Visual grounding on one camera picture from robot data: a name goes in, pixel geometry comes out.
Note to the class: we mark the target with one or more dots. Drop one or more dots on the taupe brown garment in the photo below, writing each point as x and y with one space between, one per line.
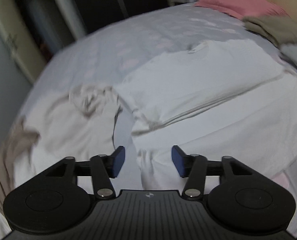
18 141

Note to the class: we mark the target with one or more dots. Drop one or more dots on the cream door with handle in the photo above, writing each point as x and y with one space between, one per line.
23 49

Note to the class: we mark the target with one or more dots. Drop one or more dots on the polka dot bed sheet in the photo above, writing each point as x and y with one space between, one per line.
108 55

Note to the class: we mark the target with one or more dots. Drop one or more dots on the white smooth shirt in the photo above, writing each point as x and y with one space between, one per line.
219 98

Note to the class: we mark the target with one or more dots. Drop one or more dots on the cream beige garment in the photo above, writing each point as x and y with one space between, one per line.
79 123

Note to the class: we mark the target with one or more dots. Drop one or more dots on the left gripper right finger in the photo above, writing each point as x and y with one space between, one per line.
195 168

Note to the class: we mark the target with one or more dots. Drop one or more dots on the dark sliding wardrobe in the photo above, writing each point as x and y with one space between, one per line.
55 24

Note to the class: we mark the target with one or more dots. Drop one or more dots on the pink pillow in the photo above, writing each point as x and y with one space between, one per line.
242 8

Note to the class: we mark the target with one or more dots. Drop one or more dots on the folded khaki garment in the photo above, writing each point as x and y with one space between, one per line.
278 30

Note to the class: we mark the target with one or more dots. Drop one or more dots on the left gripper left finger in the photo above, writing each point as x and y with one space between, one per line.
101 168

